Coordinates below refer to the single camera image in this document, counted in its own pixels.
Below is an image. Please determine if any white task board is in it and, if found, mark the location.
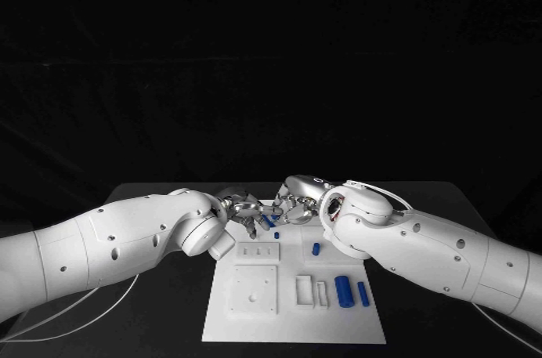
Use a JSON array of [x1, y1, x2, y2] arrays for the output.
[[201, 199, 388, 345]]

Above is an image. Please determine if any thick blue cylinder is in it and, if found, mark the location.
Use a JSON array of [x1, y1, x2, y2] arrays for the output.
[[333, 275, 355, 309]]

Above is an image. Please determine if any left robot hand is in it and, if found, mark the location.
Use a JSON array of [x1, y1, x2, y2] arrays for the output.
[[214, 186, 284, 240]]

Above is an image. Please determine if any white cable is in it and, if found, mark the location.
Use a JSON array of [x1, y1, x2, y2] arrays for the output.
[[0, 285, 103, 342], [346, 179, 415, 215], [472, 302, 542, 353], [0, 273, 142, 343]]

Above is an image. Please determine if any thin long blue cylinder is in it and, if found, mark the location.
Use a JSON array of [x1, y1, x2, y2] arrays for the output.
[[358, 281, 372, 308]]

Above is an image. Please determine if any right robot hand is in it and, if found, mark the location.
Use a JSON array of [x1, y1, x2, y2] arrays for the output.
[[273, 175, 336, 226]]

